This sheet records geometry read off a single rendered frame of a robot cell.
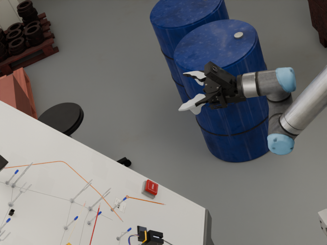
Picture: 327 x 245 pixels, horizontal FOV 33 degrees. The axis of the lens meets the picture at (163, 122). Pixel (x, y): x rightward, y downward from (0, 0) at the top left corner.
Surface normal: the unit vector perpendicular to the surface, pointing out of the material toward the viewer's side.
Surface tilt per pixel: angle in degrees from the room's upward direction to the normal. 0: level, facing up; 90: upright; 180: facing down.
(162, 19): 0
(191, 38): 0
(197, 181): 0
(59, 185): 53
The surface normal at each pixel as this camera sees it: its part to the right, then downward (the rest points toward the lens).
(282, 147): -0.17, 0.70
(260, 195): -0.31, -0.71
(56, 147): 0.57, -0.55
